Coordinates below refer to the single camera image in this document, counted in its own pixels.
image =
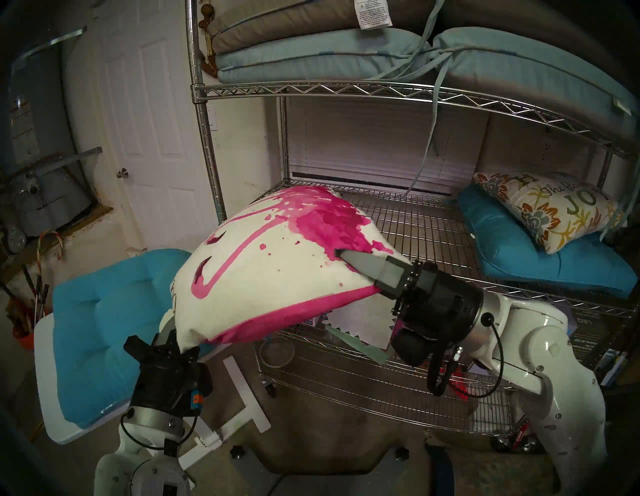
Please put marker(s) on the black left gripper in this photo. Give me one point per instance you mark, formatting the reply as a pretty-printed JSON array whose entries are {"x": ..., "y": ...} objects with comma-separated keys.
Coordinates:
[{"x": 170, "y": 380}]

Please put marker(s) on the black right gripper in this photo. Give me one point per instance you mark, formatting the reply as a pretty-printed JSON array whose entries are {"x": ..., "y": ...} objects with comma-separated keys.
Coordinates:
[{"x": 440, "y": 310}]

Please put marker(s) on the pink flamingo throw pillow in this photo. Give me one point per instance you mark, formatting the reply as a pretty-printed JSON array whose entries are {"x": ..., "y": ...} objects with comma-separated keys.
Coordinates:
[{"x": 270, "y": 270}]

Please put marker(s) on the floral JOY throw pillow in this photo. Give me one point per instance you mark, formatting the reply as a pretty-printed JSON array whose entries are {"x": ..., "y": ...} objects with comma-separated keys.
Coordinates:
[{"x": 550, "y": 210}]

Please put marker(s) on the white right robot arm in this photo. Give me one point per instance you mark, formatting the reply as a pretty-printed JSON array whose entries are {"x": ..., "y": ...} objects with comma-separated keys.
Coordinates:
[{"x": 560, "y": 360}]

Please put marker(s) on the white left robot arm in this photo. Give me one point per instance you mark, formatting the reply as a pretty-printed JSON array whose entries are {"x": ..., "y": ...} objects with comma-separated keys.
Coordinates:
[{"x": 145, "y": 460}]

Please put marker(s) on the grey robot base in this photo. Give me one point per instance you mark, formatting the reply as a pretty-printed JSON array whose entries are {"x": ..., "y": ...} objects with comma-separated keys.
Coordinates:
[{"x": 325, "y": 480}]

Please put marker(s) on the light blue cushion tie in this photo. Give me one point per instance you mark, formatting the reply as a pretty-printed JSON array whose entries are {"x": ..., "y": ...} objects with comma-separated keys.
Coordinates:
[
  {"x": 622, "y": 210},
  {"x": 429, "y": 150}
]

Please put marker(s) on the teal tufted seat cushion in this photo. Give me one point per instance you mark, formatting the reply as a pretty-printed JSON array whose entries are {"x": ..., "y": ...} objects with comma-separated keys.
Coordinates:
[{"x": 515, "y": 250}]

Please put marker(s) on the light blue bench cushion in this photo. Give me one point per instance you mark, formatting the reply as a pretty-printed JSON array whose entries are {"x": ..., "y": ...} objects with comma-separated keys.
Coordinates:
[{"x": 310, "y": 57}]

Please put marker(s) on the blue and taupe bench cushion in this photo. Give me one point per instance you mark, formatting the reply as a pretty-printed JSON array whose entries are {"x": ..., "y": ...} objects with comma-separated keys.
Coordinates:
[{"x": 525, "y": 65}]

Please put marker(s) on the small white cushion tag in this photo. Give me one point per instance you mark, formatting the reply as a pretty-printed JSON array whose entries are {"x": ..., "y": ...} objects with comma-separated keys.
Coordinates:
[{"x": 622, "y": 106}]

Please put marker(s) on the white folding table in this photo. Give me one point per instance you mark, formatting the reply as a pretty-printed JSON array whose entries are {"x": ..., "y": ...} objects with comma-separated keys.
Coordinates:
[{"x": 245, "y": 390}]

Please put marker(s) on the clear glass bowl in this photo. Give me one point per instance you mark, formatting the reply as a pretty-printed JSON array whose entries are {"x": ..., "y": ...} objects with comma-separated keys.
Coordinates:
[{"x": 277, "y": 355}]

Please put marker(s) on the orange bucket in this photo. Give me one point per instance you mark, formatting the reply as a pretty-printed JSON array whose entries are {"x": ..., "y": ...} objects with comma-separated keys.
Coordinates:
[{"x": 26, "y": 341}]

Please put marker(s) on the white window blinds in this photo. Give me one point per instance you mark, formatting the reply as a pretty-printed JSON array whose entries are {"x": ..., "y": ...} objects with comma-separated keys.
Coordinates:
[{"x": 360, "y": 140}]

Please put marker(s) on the black floor knob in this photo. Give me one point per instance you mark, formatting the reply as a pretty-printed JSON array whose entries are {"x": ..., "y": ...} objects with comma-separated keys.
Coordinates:
[
  {"x": 237, "y": 452},
  {"x": 401, "y": 454}
]

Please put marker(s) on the red plastic item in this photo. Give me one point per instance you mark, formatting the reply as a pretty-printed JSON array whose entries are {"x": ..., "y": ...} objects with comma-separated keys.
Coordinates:
[{"x": 459, "y": 389}]

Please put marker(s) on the red white candy cane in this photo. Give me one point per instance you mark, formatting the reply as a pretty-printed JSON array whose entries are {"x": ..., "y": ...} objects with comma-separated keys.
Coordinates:
[{"x": 41, "y": 240}]

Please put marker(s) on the grey water heater tank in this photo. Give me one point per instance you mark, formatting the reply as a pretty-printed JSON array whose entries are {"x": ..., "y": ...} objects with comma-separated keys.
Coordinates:
[{"x": 45, "y": 200}]

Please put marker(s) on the grey metal bar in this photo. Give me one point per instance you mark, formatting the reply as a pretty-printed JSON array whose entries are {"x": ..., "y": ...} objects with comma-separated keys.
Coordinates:
[{"x": 60, "y": 161}]

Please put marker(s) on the blue cloth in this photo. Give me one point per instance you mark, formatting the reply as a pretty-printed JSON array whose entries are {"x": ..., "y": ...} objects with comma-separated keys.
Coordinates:
[{"x": 442, "y": 472}]

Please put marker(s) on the white panel door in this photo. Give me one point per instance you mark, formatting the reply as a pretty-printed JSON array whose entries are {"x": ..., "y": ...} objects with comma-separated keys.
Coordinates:
[{"x": 150, "y": 125}]

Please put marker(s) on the LED lamp product box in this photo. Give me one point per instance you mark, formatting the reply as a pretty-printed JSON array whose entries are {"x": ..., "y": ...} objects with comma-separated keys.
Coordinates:
[{"x": 590, "y": 330}]

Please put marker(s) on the white care label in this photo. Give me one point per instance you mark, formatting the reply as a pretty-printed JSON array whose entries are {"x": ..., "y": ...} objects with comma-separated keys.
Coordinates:
[{"x": 372, "y": 12}]

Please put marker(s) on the white light switch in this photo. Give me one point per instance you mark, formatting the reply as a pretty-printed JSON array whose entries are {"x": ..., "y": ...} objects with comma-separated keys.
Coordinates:
[{"x": 214, "y": 117}]

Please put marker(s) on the brown anchor wall ornament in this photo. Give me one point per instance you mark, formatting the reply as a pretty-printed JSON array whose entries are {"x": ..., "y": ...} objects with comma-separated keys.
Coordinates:
[{"x": 206, "y": 50}]

